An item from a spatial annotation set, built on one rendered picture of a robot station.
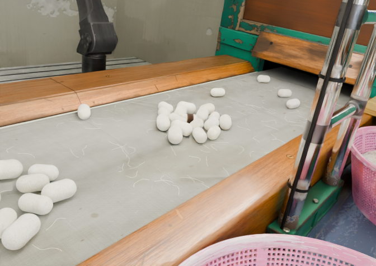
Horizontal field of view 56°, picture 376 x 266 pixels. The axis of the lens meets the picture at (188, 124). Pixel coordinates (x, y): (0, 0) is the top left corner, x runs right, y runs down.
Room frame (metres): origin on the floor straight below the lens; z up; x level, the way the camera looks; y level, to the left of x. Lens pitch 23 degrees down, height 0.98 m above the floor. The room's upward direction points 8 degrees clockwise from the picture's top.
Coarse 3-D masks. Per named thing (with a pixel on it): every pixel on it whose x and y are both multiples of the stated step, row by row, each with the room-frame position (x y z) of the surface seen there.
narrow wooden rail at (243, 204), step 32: (256, 160) 0.41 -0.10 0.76; (288, 160) 0.42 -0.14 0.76; (320, 160) 0.46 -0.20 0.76; (224, 192) 0.33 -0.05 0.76; (256, 192) 0.33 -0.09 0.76; (160, 224) 0.26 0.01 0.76; (192, 224) 0.26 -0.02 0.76; (224, 224) 0.27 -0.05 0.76; (256, 224) 0.32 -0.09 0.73; (96, 256) 0.21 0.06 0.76; (128, 256) 0.21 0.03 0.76; (160, 256) 0.22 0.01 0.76
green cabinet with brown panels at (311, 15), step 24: (240, 0) 1.08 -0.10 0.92; (264, 0) 1.05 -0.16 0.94; (288, 0) 1.00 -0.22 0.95; (312, 0) 0.97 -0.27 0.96; (336, 0) 0.93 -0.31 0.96; (240, 24) 1.07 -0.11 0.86; (264, 24) 1.03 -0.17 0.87; (288, 24) 0.99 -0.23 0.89; (312, 24) 0.96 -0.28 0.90; (360, 48) 0.86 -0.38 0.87
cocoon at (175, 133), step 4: (172, 128) 0.48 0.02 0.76; (176, 128) 0.48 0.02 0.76; (180, 128) 0.49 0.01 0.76; (168, 132) 0.48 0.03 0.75; (172, 132) 0.47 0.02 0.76; (176, 132) 0.47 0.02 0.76; (180, 132) 0.47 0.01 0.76; (168, 136) 0.47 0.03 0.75; (172, 136) 0.47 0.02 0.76; (176, 136) 0.47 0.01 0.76; (180, 136) 0.47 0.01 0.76; (172, 140) 0.46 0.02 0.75; (176, 140) 0.46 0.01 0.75; (180, 140) 0.47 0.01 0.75
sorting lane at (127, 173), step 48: (144, 96) 0.66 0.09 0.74; (192, 96) 0.71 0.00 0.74; (240, 96) 0.76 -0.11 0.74; (0, 144) 0.40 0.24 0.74; (48, 144) 0.41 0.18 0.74; (96, 144) 0.43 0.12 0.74; (144, 144) 0.46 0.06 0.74; (192, 144) 0.48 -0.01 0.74; (240, 144) 0.50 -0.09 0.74; (0, 192) 0.30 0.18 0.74; (96, 192) 0.33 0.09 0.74; (144, 192) 0.34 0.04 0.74; (192, 192) 0.35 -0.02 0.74; (0, 240) 0.24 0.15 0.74; (48, 240) 0.24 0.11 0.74; (96, 240) 0.25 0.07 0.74
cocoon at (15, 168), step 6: (0, 162) 0.32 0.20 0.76; (6, 162) 0.33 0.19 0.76; (12, 162) 0.33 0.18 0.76; (18, 162) 0.33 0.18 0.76; (0, 168) 0.32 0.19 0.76; (6, 168) 0.32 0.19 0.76; (12, 168) 0.32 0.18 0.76; (18, 168) 0.33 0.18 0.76; (0, 174) 0.32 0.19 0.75; (6, 174) 0.32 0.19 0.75; (12, 174) 0.32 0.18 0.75; (18, 174) 0.33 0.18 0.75
